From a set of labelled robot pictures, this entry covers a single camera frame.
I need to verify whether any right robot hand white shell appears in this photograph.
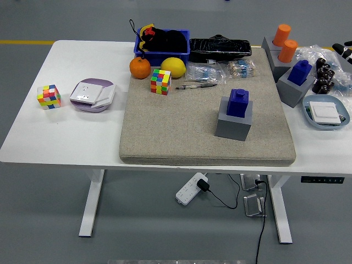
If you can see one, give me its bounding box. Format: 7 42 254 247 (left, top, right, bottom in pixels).
332 40 352 64

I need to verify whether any blue seal stamp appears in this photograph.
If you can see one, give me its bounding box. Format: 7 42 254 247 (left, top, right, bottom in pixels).
288 59 314 85
225 88 250 118

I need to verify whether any orange cylinder seal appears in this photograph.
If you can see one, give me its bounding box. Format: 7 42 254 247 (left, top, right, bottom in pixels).
272 24 292 47
278 39 299 63

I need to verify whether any grey seal holder block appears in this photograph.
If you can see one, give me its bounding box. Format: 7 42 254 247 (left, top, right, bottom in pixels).
277 67 316 108
268 48 299 83
261 36 285 53
214 96 254 142

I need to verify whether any clear plastic bags pile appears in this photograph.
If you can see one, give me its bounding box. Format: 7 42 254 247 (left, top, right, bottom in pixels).
295 45 352 96

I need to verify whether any light blue plate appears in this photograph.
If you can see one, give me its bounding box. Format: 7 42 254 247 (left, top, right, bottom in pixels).
301 95 350 131

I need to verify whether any bag of brown resistors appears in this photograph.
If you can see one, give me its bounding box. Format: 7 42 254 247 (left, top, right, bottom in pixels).
217 59 258 79

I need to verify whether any black wrapped long mirror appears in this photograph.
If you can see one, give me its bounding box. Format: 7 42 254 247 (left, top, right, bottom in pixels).
189 34 252 63

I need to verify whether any black table control panel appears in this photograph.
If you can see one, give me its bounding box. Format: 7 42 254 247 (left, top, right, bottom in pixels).
300 175 345 184

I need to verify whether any bag of blue resistors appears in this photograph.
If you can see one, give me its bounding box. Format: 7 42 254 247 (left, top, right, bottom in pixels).
184 62 228 85

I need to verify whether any clear ballpoint pen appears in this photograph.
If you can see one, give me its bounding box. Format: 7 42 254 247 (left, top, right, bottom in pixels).
175 82 218 91

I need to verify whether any white table leg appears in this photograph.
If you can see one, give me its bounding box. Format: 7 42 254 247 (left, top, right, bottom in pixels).
78 169 105 238
267 175 293 245

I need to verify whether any yellow lemon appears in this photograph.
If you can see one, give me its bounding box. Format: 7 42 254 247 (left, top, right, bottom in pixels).
160 57 187 79

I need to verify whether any blue plastic bin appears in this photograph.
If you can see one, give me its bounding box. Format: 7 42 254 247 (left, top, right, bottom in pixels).
133 28 191 68

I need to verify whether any grey-brown mat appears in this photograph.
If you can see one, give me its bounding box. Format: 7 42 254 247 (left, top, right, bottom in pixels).
119 47 297 167

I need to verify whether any colourful puzzle cube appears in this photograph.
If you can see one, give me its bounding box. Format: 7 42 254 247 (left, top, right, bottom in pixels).
37 84 62 111
150 68 173 96

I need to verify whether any orange fruit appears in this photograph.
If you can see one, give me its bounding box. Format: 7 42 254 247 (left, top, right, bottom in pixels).
129 57 152 80

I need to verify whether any white power strip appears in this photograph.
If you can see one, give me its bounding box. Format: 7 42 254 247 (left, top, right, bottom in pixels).
175 172 207 206

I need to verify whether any purple plate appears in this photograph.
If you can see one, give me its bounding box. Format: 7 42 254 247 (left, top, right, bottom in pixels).
70 78 116 113

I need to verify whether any white switch panel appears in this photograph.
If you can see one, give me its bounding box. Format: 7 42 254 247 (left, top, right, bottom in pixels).
309 101 342 124
91 84 116 108

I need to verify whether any black power cable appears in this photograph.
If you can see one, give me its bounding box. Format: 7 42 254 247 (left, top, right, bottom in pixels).
254 178 269 264

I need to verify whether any silver metal bracket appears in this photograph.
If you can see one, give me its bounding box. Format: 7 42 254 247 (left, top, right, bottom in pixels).
239 173 263 191
243 193 267 218

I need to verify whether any black pouch with strap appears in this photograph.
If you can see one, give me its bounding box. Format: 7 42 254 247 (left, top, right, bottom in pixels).
129 18 188 60

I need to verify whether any black plug adapter with cord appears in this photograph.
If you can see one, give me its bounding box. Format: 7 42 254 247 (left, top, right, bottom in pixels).
197 173 240 210

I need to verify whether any white wall socket panel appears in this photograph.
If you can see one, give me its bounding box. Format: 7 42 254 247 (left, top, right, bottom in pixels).
69 82 105 105

